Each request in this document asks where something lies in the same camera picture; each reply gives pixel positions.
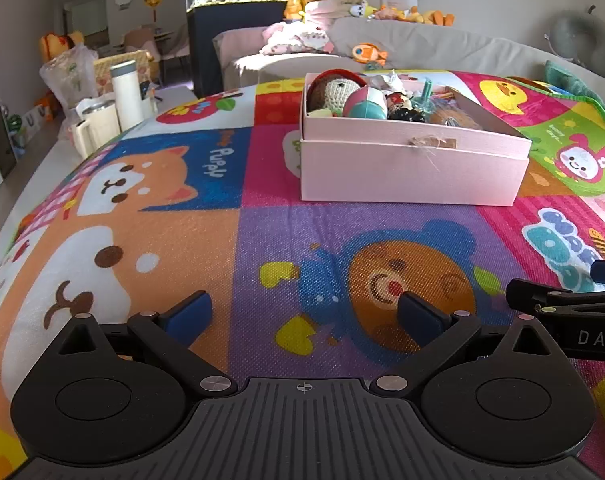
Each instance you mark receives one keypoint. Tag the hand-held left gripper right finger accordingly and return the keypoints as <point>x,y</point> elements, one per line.
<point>422,317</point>

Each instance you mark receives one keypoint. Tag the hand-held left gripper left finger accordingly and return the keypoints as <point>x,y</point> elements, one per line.
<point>187,317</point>

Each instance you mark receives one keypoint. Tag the pink cardboard box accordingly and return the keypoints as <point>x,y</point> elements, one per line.
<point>407,175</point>

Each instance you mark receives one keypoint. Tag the packaged round bread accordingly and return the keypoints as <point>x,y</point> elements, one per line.
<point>452,117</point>

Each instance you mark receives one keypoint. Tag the small black and red figurine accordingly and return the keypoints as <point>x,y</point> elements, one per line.
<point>405,107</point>

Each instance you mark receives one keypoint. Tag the teal plastic toy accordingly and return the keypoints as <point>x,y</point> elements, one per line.
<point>425,97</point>

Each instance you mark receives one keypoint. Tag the pink and teal ball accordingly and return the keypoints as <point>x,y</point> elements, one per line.
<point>365,105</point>

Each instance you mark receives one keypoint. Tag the crocheted brown green ball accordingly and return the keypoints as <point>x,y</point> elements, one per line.
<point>332,92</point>

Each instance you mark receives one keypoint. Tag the colourful cartoon play mat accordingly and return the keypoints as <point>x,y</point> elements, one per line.
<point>282,220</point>

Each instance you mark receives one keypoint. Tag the teal cloth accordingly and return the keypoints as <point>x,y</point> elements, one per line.
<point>572,85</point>

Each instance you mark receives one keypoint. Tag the white mug with grey lid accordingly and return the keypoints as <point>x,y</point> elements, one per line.
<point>97,130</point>

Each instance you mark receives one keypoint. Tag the white thermos bottle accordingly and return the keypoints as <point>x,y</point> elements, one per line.
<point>126,95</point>

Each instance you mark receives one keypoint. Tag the grey neck pillow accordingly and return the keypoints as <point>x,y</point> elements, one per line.
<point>579,35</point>

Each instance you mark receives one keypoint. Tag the grey sofa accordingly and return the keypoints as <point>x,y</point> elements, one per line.
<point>482,52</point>

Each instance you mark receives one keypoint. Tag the patterned gift bag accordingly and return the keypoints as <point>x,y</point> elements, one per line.
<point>132,60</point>

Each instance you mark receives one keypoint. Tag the orange fish plush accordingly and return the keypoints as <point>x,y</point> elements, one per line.
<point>367,54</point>

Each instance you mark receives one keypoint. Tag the clear plastic bag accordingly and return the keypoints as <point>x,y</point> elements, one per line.
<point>67,75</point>

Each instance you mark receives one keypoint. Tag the black fish tank cabinet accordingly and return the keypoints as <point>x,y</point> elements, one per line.
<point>217,45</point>

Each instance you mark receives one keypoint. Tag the beige dining chair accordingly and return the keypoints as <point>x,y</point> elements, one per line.
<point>140,40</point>

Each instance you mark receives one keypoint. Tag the pink plush pile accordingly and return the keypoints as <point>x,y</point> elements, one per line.
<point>297,40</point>

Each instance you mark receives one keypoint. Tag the row of orange plush toys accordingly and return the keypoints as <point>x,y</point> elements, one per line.
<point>422,16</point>

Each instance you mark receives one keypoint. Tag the large yellow bear plush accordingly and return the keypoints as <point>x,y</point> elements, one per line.
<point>57,42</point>

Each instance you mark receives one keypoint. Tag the white and yellow duck plush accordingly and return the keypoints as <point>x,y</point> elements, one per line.
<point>362,10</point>

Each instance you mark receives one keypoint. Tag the pink pillow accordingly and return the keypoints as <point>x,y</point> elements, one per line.
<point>327,10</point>

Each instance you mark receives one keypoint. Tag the orange plush animal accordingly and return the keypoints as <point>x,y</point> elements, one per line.
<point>293,9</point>

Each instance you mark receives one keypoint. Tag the orange wall ornament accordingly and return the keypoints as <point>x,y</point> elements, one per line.
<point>153,1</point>

